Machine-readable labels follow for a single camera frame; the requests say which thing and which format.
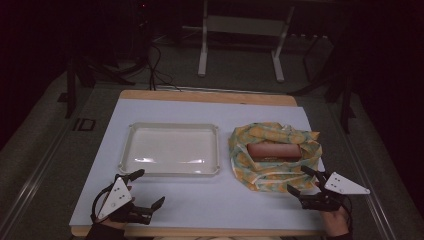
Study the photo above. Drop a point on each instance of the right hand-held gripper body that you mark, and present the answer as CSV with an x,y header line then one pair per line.
x,y
343,186

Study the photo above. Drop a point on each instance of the person's right hand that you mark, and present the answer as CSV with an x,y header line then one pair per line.
x,y
335,221

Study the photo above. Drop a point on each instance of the black floor bracket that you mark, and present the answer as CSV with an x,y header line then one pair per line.
x,y
84,124

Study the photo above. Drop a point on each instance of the brown rectangular box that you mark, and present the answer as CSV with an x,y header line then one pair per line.
x,y
274,151

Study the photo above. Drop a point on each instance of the person's left hand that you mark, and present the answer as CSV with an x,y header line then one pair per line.
x,y
115,224

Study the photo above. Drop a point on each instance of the black metal stand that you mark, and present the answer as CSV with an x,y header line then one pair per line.
x,y
346,106
70,96

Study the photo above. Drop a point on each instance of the white table sheet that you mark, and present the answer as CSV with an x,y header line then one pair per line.
x,y
186,200

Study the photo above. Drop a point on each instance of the white plastic tray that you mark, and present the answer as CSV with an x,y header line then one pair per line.
x,y
170,150

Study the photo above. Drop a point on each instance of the white metal stand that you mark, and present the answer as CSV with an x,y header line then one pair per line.
x,y
202,60

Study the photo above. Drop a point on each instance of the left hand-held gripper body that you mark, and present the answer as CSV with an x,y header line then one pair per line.
x,y
115,198

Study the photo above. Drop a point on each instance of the yellow patterned cloth bag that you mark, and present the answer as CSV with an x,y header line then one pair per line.
x,y
243,160

